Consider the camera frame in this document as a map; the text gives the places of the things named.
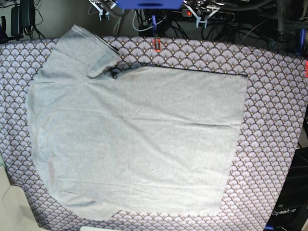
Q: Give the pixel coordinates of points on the grey metal frame post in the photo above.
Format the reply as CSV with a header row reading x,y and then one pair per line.
x,y
280,15

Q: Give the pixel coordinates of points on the red clamp at table right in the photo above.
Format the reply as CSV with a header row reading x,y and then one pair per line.
x,y
306,69

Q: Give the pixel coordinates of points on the black OpenArm computer box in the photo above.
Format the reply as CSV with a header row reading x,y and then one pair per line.
x,y
291,210

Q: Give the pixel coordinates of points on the blue vertical post centre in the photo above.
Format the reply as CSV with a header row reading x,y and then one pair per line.
x,y
154,25

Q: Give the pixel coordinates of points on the blue post right edge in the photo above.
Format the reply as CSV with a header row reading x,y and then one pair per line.
x,y
300,41

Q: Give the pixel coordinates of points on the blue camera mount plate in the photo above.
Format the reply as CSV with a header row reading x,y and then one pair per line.
x,y
150,4

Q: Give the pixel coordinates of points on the red clamp at table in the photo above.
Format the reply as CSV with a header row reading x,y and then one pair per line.
x,y
306,69
157,45

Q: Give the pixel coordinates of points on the black power strip red switch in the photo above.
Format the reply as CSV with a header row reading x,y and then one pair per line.
x,y
218,15

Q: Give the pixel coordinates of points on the fan-patterned table cloth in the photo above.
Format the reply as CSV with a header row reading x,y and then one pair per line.
x,y
277,98

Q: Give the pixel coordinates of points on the light grey T-shirt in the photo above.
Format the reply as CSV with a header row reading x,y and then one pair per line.
x,y
151,139

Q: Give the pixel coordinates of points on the white camera bracket image left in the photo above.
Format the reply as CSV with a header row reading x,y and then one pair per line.
x,y
96,7

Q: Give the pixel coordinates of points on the black power adapter left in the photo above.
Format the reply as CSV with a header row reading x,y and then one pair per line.
x,y
23,18

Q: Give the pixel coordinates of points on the red clamp at table back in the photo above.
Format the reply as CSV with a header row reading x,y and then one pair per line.
x,y
157,45

